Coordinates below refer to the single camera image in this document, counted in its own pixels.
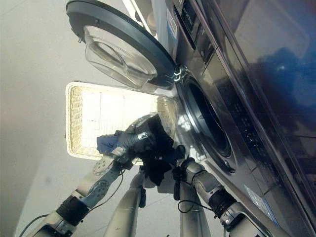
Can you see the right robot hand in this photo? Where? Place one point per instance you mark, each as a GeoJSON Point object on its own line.
{"type": "Point", "coordinates": [180, 153]}

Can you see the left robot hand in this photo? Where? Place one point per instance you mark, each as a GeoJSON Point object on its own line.
{"type": "Point", "coordinates": [139, 138]}

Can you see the black garment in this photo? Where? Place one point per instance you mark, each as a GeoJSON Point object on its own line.
{"type": "Point", "coordinates": [160, 153]}

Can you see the blue cloth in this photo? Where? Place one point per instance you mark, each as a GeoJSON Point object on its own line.
{"type": "Point", "coordinates": [106, 143]}

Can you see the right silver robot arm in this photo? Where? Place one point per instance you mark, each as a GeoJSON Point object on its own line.
{"type": "Point", "coordinates": [212, 190]}

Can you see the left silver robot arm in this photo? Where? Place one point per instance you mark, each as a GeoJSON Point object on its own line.
{"type": "Point", "coordinates": [98, 185]}

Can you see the silver front-load washing machine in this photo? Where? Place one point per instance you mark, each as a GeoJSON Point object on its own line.
{"type": "Point", "coordinates": [247, 103]}

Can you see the white wicker laundry basket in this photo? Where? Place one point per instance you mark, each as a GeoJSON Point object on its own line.
{"type": "Point", "coordinates": [103, 111]}

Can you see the right silver robot leg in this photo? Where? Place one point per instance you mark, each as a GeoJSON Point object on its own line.
{"type": "Point", "coordinates": [192, 217]}

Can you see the silver robot leg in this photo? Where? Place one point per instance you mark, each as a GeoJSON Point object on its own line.
{"type": "Point", "coordinates": [192, 217]}
{"type": "Point", "coordinates": [126, 207]}

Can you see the left silver robot leg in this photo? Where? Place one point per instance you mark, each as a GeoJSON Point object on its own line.
{"type": "Point", "coordinates": [126, 207]}

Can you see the clear plastic label packet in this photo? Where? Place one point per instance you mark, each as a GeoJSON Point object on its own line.
{"type": "Point", "coordinates": [261, 202]}

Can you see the round dark washer door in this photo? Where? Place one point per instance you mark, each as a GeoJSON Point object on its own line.
{"type": "Point", "coordinates": [138, 39]}

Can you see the blue label sticker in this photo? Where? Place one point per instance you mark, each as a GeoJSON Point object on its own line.
{"type": "Point", "coordinates": [172, 23]}

